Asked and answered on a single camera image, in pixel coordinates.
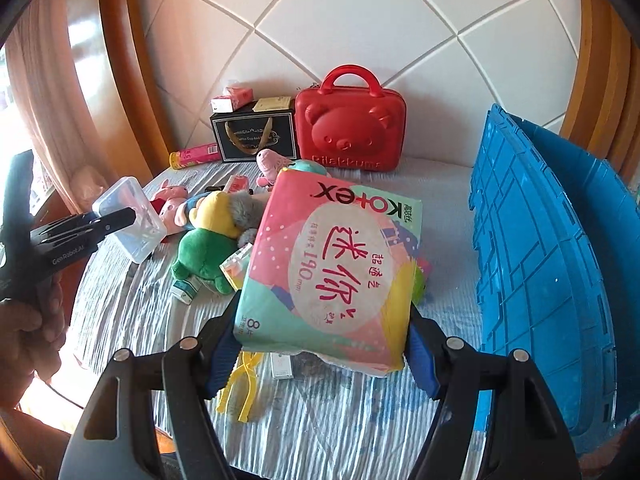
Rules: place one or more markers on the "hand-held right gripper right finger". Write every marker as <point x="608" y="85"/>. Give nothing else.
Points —
<point x="425" y="370"/>

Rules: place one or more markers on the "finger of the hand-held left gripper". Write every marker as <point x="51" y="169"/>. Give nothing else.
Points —
<point x="100" y="225"/>

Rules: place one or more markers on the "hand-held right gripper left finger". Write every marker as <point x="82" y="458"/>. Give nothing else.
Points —
<point x="220" y="360"/>

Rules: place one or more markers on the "clear plastic box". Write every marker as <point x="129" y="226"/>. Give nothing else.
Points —
<point x="135" y="240"/>

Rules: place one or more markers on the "pink green sanitary pad pack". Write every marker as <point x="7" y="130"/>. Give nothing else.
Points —
<point x="325" y="270"/>

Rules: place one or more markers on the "blue plastic crate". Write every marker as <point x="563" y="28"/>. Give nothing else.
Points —
<point x="525" y="240"/>

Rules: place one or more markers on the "person's left hand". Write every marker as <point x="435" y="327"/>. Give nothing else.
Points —
<point x="35" y="335"/>

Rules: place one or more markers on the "yellow plastic tongs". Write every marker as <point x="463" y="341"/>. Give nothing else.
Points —
<point x="240" y="390"/>

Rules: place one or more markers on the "pig plush blue shirt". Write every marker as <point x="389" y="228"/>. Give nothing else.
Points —
<point x="175" y="212"/>

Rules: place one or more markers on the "pig plush red dress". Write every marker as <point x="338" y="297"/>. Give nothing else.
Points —
<point x="170" y="194"/>

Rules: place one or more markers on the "small white green box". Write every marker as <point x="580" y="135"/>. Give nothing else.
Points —
<point x="185" y="291"/>

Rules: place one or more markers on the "green crocodile plush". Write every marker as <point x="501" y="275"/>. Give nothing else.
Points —
<point x="420" y="285"/>

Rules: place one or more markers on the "white box orange stripe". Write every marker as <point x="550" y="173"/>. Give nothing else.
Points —
<point x="235" y="265"/>

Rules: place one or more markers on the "yellow duck plush green body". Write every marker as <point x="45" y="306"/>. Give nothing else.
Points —
<point x="205" y="255"/>

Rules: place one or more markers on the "striped grey bed sheet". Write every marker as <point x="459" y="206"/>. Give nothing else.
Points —
<point x="325" y="425"/>

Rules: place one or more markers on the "pink tube can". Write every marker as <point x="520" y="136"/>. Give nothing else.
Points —
<point x="195" y="154"/>

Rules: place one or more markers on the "beige curtain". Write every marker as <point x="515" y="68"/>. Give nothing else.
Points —
<point x="50" y="110"/>

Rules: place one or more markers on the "white pink box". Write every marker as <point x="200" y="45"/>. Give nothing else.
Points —
<point x="237" y="183"/>

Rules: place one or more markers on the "grey plush toy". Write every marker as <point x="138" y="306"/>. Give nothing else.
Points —
<point x="245" y="210"/>

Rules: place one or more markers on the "black gift box gold ribbon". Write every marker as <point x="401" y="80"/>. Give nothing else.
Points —
<point x="240" y="135"/>

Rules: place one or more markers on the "pig plush teal body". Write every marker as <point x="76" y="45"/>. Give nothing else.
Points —
<point x="272" y="162"/>

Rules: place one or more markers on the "pink tissue pack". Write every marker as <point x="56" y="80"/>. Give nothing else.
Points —
<point x="235" y="97"/>

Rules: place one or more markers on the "flat yellow box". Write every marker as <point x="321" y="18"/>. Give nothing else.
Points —
<point x="272" y="104"/>

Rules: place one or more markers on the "red bear suitcase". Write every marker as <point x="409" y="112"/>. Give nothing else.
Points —
<point x="350" y="130"/>

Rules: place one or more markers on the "wood framed white padded headboard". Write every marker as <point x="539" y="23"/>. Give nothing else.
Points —
<point x="350" y="10"/>

